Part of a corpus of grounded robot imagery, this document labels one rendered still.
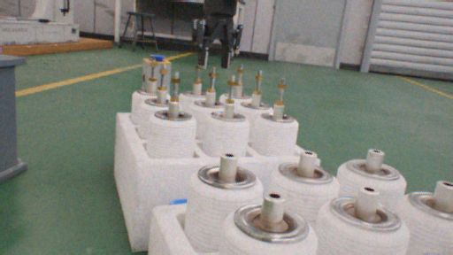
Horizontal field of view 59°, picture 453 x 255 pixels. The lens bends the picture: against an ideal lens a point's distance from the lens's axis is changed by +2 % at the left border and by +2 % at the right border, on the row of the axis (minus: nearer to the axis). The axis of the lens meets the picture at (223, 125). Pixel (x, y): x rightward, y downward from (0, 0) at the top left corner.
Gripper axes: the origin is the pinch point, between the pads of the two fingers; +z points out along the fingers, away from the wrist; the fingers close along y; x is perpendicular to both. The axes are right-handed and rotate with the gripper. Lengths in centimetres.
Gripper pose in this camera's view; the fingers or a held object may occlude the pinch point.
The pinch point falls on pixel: (214, 62)
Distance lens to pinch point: 91.7
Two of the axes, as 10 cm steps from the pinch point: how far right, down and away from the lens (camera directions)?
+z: -1.1, 9.6, 2.5
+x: 6.8, 2.5, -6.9
